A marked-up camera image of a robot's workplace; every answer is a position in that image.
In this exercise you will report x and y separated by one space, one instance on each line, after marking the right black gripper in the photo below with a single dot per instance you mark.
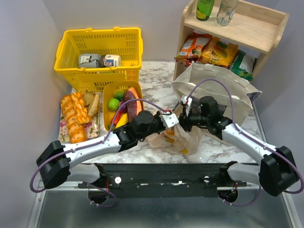
188 121

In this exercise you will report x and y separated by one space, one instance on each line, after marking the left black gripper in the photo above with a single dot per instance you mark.
159 124

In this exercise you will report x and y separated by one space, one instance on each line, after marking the banana print plastic bag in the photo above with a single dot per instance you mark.
176 141

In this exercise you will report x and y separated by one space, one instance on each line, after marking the beige canvas tote bag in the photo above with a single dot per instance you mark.
234 95

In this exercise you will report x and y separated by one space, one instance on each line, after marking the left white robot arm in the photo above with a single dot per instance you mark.
60 163

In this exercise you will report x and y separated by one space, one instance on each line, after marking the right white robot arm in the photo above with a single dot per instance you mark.
275 169

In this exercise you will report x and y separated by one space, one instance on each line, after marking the yellow food tray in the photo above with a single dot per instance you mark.
108 94

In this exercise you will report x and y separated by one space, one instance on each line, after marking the red toy pepper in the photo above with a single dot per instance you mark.
117 117

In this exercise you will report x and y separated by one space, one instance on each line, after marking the green toy fruit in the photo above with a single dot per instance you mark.
113 104
119 95

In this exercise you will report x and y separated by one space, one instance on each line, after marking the red snack bag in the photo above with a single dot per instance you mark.
186 61

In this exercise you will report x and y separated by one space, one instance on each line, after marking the brown toy bread slices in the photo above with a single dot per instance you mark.
92 102

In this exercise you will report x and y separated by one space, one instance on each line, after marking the braided orange toy bread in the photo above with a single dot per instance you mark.
80 109

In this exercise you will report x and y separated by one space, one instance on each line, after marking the orange snack bag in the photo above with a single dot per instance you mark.
194 45

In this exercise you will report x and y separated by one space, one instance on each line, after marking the yellow chips bag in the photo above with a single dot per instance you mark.
218 53

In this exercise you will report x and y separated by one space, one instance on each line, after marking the toy bread loaf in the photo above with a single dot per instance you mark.
76 131

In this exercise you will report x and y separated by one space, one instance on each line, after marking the green snack bag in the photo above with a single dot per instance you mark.
243 65

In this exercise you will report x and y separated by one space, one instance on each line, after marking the brown milk carton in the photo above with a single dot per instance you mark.
110 61

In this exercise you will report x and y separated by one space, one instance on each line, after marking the yellow plastic shopping basket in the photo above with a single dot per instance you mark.
127 43

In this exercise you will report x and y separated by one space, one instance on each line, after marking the grey wrapped package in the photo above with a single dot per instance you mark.
89 61

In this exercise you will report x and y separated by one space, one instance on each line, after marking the green glass bottle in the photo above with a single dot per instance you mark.
204 9

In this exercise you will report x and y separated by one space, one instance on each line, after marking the wooden shelf unit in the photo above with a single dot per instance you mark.
253 26

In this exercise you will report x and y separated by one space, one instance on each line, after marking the clear plastic bottle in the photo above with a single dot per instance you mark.
226 11

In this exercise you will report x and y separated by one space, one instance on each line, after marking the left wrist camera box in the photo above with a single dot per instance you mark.
175 120

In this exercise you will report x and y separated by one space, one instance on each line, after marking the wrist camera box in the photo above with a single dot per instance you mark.
186 101
175 120

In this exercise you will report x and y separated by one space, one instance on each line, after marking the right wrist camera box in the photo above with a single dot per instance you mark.
186 101

